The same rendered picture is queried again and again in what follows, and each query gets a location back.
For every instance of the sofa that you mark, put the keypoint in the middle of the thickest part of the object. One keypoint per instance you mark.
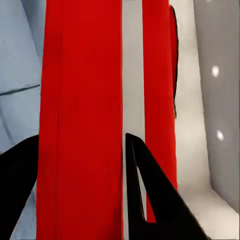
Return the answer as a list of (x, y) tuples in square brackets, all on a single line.
[(22, 32)]

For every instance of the radio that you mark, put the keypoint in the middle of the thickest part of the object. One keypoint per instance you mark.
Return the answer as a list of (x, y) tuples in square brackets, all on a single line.
[(109, 68)]

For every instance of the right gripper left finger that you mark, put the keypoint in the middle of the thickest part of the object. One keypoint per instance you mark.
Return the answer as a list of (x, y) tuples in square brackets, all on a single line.
[(18, 174)]

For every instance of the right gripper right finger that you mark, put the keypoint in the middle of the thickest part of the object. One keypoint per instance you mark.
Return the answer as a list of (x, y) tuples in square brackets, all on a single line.
[(174, 220)]

